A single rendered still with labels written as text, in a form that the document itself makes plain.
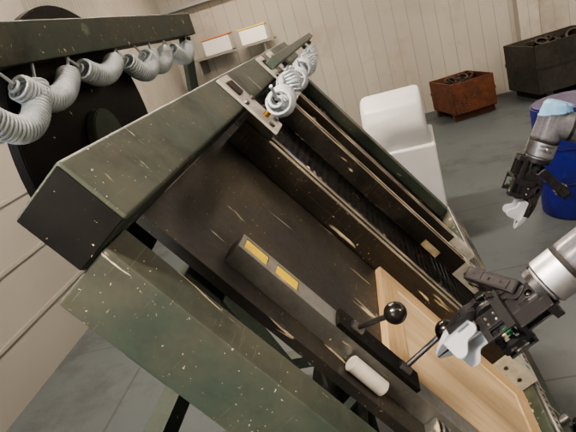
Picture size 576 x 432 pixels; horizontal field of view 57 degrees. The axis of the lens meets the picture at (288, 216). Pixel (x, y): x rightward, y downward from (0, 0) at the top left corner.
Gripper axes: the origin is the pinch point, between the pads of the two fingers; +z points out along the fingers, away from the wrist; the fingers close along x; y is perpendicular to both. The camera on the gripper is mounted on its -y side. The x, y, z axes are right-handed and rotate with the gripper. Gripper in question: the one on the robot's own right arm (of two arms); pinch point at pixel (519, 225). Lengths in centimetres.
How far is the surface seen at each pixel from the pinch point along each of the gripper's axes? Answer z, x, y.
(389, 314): -3, 71, 44
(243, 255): -5, 66, 69
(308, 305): 1, 66, 57
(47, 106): -11, 25, 126
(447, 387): 23, 50, 22
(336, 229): 6, 18, 51
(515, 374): 36.9, 18.2, -6.9
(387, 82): 52, -784, -37
